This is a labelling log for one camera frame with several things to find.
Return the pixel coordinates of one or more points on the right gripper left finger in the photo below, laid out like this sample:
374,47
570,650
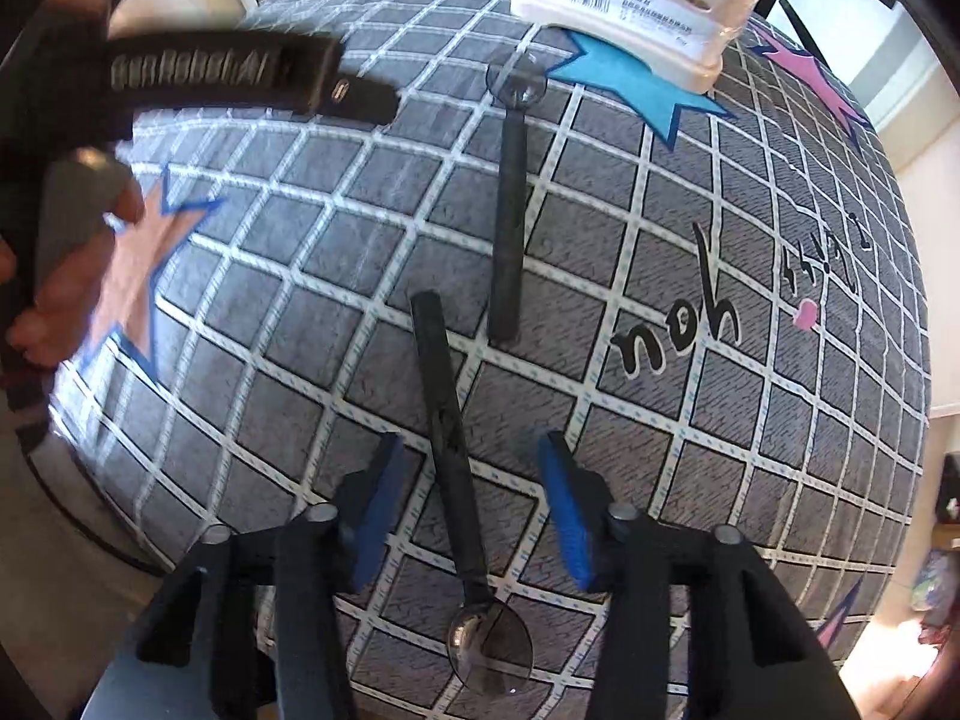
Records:
247,620

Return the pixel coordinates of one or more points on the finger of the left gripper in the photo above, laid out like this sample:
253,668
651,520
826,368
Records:
358,99

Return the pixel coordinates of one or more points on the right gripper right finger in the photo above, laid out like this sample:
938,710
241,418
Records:
751,654

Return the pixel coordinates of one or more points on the person's left hand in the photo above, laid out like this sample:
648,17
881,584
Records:
55,324

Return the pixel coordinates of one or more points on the checkered star tablecloth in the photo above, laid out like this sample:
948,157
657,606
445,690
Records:
716,299

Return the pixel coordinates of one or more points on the white refrigerator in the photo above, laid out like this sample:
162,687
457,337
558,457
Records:
868,45

